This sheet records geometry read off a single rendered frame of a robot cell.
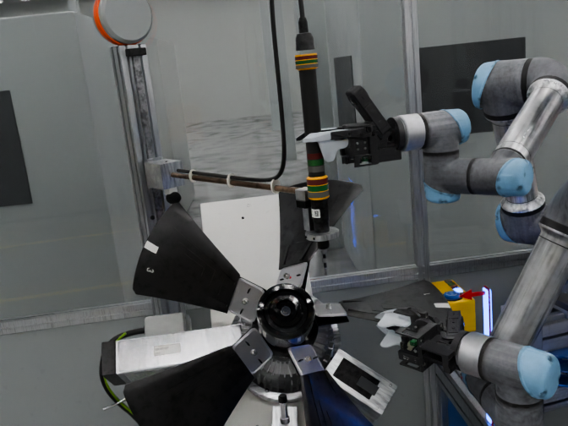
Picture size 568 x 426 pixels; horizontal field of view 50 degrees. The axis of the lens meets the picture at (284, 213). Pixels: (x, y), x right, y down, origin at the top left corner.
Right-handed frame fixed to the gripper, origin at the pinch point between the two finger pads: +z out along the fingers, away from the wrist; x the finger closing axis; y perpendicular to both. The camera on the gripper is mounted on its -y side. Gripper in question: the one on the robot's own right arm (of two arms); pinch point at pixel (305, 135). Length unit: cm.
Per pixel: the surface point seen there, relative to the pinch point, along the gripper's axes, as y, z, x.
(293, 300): 32.7, 6.3, -2.5
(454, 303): 49, -41, 15
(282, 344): 40.9, 10.0, -4.1
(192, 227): 18.1, 23.1, 13.7
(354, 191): 15.1, -13.9, 10.9
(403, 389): 100, -48, 64
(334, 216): 19.6, -7.7, 8.4
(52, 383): 80, 68, 84
